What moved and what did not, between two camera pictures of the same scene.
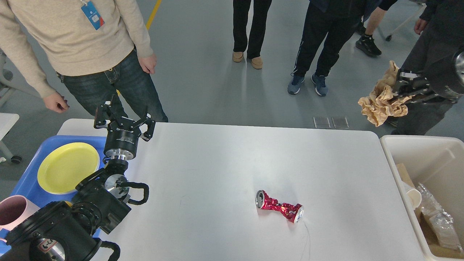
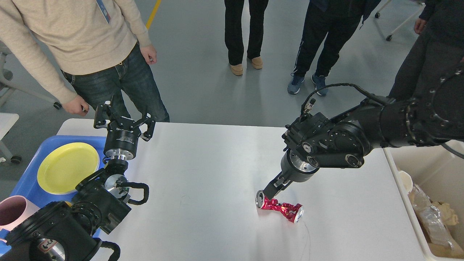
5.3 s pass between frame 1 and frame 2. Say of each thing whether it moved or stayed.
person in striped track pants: stayed
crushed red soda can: stayed
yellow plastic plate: stayed
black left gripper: stayed
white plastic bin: stayed
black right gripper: moved
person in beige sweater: stayed
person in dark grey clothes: stayed
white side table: stayed
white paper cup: moved
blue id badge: moved
